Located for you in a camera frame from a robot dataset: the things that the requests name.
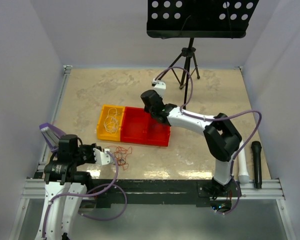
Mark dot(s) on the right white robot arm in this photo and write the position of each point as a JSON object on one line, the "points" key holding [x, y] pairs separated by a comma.
{"points": [[222, 138]]}

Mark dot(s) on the red double compartment bin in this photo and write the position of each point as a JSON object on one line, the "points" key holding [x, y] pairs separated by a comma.
{"points": [[139, 128]]}

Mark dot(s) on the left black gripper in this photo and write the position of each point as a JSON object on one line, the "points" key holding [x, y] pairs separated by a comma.
{"points": [[90, 147]]}

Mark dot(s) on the black cylinder post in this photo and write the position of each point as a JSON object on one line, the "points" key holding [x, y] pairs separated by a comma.
{"points": [[256, 149]]}

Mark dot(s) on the yellow plastic bin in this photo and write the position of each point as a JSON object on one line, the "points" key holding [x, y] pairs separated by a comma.
{"points": [[110, 123]]}

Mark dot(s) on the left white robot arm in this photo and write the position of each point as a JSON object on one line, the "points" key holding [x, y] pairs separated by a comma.
{"points": [[63, 184]]}

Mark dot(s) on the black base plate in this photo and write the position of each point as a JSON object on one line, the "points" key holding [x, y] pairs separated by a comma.
{"points": [[198, 192]]}

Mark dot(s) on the aluminium front rail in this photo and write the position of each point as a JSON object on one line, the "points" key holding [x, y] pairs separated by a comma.
{"points": [[271, 189]]}

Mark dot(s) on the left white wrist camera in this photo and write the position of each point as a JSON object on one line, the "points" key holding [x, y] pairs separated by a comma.
{"points": [[102, 157]]}

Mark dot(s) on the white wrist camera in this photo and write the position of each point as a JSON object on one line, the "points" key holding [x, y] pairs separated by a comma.
{"points": [[159, 86], [102, 157]]}

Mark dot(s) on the aluminium rail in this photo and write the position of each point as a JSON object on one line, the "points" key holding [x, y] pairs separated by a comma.
{"points": [[39, 173], [271, 189]]}

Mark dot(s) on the aluminium left rail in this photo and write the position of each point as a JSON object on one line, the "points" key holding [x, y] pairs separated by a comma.
{"points": [[39, 173]]}

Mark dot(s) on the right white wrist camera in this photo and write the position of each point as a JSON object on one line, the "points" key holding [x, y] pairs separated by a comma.
{"points": [[159, 86]]}

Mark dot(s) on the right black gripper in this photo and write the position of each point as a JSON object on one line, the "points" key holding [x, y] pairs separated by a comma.
{"points": [[159, 96]]}

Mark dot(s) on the white cylinder post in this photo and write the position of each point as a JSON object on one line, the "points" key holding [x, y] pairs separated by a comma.
{"points": [[243, 175]]}

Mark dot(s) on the black music stand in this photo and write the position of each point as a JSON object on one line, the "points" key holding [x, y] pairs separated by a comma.
{"points": [[216, 19]]}

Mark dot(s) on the purple holder block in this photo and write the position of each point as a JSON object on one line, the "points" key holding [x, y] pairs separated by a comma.
{"points": [[52, 135]]}

